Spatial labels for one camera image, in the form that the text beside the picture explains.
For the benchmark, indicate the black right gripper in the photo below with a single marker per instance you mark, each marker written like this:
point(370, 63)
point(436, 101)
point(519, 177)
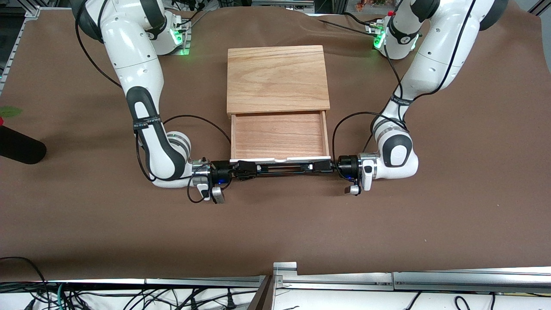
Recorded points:
point(221, 168)

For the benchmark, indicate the light wooden drawer cabinet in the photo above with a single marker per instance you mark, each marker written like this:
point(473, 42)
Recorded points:
point(277, 77)

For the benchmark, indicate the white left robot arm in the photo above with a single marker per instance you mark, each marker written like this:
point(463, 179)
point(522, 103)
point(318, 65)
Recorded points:
point(434, 64)

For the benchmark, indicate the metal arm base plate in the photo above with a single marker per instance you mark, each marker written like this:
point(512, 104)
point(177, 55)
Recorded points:
point(375, 36)
point(183, 41)

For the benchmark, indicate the aluminium frame profile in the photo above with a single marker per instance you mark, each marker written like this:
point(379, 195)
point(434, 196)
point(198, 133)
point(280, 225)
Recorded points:
point(21, 32)
point(540, 6)

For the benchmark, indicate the brown table cover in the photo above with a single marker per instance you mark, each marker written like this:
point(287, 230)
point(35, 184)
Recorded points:
point(275, 224)

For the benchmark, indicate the brown angled bar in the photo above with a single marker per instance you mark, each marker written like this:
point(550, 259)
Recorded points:
point(263, 297)

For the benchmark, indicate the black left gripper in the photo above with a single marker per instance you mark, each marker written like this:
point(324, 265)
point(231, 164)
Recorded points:
point(347, 166)

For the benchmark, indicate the aluminium frame rail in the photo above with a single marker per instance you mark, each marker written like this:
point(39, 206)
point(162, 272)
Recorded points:
point(335, 280)
point(473, 280)
point(206, 282)

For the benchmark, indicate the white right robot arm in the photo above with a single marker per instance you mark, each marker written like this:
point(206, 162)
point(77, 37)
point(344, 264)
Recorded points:
point(137, 64)

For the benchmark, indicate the black cylindrical object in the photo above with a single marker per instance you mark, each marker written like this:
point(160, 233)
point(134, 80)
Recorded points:
point(21, 146)

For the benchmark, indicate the green leaf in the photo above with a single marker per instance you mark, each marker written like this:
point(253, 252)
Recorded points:
point(9, 112)

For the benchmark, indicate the white-fronted wooden drawer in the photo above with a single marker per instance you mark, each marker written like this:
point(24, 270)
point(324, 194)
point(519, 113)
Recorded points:
point(280, 135)

